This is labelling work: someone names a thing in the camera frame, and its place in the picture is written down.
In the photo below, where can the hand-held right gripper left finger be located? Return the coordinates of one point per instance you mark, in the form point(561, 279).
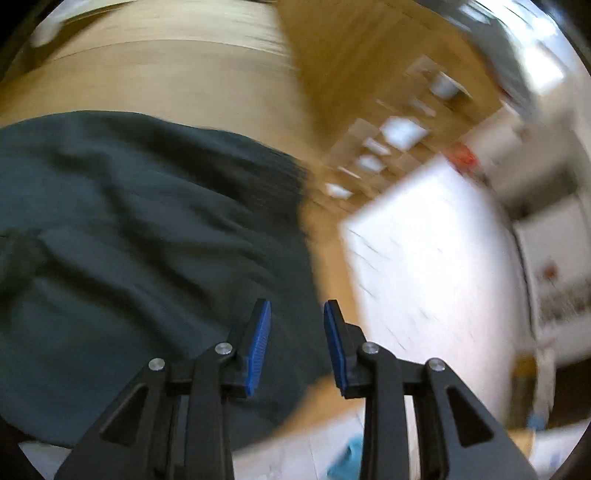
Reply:
point(258, 350)

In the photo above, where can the wooden slatted rack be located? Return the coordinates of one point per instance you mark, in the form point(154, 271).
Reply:
point(360, 60)

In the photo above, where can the dark grey pants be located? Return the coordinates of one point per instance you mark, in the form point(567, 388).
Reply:
point(138, 230)

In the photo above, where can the light blue plastic stool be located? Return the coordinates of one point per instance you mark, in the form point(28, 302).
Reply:
point(348, 457)

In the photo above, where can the wooden platform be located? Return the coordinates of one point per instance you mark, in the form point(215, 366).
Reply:
point(161, 69)

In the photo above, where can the red box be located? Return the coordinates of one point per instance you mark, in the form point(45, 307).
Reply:
point(462, 155)

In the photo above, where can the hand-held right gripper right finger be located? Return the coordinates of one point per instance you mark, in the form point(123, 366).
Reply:
point(334, 350)

